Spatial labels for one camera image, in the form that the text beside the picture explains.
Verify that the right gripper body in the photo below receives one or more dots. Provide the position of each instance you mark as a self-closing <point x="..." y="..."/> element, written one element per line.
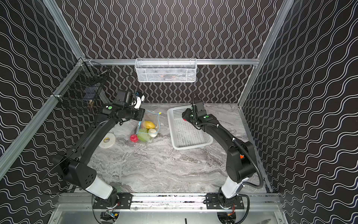
<point x="187" y="115"/>

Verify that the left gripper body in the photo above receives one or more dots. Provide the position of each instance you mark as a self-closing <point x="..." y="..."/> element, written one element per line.
<point x="140" y="114"/>

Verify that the clear zip top bag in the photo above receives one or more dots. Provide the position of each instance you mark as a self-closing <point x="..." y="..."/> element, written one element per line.
<point x="153" y="117"/>

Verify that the green cabbage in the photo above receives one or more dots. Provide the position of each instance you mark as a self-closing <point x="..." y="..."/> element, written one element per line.
<point x="143" y="135"/>

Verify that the red apple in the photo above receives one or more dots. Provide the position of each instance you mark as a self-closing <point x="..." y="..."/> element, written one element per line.
<point x="134" y="138"/>

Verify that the white daikon radish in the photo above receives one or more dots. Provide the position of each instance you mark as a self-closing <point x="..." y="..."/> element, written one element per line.
<point x="152" y="132"/>

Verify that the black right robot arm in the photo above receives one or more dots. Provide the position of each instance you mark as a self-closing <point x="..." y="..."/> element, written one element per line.
<point x="241" y="166"/>

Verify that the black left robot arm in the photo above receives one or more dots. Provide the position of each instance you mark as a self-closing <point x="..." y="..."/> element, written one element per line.
<point x="73" y="165"/>

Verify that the white plastic basket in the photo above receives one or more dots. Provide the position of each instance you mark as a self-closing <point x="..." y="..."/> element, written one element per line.
<point x="183" y="134"/>

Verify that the white tape roll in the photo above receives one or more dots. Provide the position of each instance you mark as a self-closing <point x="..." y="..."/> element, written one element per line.
<point x="108" y="141"/>

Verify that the clear wall basket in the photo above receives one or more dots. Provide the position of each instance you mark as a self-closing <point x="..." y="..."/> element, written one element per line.
<point x="166" y="70"/>

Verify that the black wire wall basket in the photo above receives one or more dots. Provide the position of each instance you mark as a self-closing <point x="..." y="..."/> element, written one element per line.
<point x="84" y="92"/>

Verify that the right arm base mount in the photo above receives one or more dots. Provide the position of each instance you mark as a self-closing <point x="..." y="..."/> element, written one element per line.
<point x="216" y="201"/>

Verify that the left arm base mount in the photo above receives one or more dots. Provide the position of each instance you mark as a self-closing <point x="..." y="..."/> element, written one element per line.
<point x="120" y="201"/>

